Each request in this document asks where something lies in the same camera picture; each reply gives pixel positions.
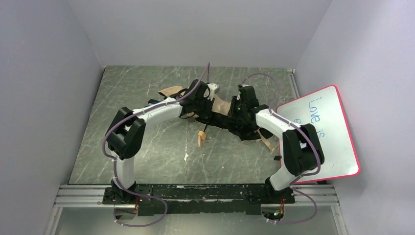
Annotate aluminium frame rail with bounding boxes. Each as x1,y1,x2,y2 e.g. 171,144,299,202
53,185,340,209

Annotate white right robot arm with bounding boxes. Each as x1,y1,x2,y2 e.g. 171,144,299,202
229,85,324,192

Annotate blue stapler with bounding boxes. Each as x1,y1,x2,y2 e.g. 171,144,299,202
147,99,160,106

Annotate beige folding umbrella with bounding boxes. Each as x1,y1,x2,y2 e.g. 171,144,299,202
157,85,279,154

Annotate pink-framed whiteboard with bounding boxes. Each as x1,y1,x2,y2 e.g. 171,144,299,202
276,85,361,184

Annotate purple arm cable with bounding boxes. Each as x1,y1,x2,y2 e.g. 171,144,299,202
102,62,211,228
240,73,322,225

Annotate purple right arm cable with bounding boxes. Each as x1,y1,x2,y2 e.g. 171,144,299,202
240,73,322,225

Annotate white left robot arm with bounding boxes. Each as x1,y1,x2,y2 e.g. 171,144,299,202
102,79,220,201

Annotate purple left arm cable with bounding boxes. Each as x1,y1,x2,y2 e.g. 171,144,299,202
102,62,211,228

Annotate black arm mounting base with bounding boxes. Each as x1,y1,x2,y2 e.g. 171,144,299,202
102,184,295,216

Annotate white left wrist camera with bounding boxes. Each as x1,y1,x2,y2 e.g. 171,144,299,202
207,83,220,100

